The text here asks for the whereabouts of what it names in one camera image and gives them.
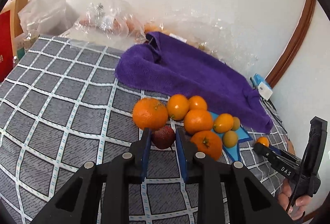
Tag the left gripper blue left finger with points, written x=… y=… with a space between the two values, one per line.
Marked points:
x=146 y=139

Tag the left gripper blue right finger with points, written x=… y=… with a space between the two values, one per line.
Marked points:
x=180 y=146

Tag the dark red small fruit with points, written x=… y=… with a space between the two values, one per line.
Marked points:
x=164 y=137

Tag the large orange mandarin with stem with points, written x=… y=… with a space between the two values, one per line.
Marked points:
x=150 y=113

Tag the green-brown small fruit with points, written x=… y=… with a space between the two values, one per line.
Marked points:
x=236 y=124
x=230 y=139

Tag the oval orange kumquat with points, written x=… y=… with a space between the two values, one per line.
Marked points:
x=263 y=140

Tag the medium orange mandarin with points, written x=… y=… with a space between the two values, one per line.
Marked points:
x=198 y=120

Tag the orange mandarin front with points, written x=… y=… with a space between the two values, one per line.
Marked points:
x=208 y=143

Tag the small orange mandarin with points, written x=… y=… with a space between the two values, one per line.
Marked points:
x=197 y=103

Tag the blue star-shaped paper mat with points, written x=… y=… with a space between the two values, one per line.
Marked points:
x=233 y=154

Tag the purple terry towel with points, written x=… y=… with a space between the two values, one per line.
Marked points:
x=167 y=65

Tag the grey checked tablecloth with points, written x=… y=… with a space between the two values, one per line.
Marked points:
x=62 y=106

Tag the white and blue charger box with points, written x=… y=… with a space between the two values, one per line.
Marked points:
x=264 y=89

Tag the large crumpled clear plastic bag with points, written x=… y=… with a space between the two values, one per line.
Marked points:
x=210 y=34

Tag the clear plastic bag with fruit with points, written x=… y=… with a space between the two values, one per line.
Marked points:
x=108 y=23

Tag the plastic bottle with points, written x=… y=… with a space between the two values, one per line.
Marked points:
x=29 y=39

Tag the red paper bag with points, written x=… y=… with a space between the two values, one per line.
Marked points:
x=6 y=64

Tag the white plastic bag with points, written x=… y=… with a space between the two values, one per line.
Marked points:
x=47 y=17

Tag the brown wooden door frame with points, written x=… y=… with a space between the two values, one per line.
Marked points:
x=293 y=45

